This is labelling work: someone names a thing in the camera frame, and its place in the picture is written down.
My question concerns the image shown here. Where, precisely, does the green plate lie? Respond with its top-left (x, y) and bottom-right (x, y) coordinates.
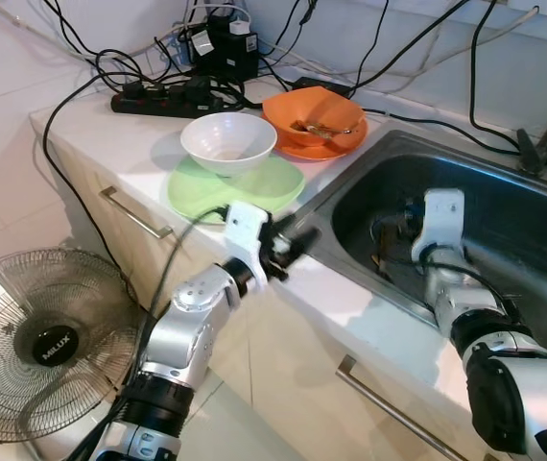
top-left (166, 154), bottom-right (306, 227)

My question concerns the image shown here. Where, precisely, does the white bowl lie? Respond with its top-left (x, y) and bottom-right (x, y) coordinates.
top-left (179, 111), bottom-right (279, 178)

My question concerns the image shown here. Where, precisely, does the stainless steel sink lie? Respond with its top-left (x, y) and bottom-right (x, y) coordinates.
top-left (297, 130), bottom-right (547, 366)

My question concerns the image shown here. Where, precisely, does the silver metal utensil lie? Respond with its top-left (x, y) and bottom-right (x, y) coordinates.
top-left (317, 123), bottom-right (356, 137)

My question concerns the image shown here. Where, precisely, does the black power adapter box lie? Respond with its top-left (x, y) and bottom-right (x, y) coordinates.
top-left (189, 14), bottom-right (260, 83)

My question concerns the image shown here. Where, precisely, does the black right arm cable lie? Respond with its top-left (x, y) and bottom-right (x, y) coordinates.
top-left (368, 213), bottom-right (514, 318)

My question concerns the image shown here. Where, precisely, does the silver cabinet door handle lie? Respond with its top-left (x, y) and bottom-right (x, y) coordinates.
top-left (336, 355), bottom-right (471, 461)
top-left (99, 185), bottom-right (176, 241)

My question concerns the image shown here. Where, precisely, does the brown wooden utensil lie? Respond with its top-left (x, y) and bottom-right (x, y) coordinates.
top-left (291, 119), bottom-right (337, 135)
top-left (371, 248), bottom-right (396, 282)

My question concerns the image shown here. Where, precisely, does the orange plate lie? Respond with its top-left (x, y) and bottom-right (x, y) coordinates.
top-left (275, 115), bottom-right (369, 161)

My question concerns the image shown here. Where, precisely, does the black power strip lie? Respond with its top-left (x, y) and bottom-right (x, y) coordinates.
top-left (110, 77), bottom-right (226, 118)

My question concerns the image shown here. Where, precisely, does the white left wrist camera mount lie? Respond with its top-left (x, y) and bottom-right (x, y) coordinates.
top-left (221, 200), bottom-right (274, 279)

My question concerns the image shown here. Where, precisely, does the white water hose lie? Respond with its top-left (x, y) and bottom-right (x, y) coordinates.
top-left (381, 6), bottom-right (543, 83)

